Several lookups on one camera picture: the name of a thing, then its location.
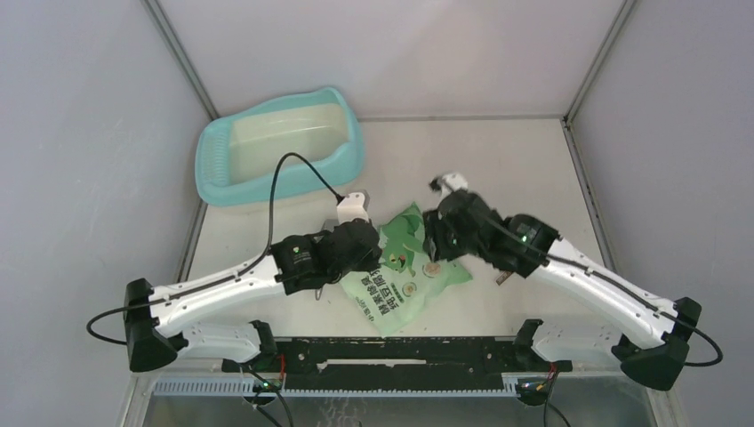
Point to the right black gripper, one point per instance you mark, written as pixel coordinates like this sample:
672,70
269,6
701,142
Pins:
433,226

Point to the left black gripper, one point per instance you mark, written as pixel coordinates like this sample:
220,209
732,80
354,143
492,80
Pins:
371,261

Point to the green cat litter bag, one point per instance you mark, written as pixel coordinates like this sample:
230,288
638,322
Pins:
406,280

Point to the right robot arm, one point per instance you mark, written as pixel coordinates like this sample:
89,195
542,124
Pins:
654,343

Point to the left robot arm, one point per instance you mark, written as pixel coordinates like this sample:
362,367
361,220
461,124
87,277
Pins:
166,323

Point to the teal plastic litter box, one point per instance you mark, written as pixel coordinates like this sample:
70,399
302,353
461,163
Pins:
284,147

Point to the torn brown bag strip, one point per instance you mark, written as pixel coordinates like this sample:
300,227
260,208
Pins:
502,277

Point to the black mounting base bar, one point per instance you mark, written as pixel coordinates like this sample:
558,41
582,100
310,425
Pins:
424,363

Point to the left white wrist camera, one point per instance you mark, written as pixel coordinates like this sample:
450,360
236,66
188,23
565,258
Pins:
353,207

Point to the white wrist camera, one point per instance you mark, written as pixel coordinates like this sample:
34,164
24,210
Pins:
448,183
353,207

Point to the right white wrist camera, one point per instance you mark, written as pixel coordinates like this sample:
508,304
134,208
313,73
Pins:
448,183

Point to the white slotted cable duct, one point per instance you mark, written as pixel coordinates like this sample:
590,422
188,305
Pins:
229,387

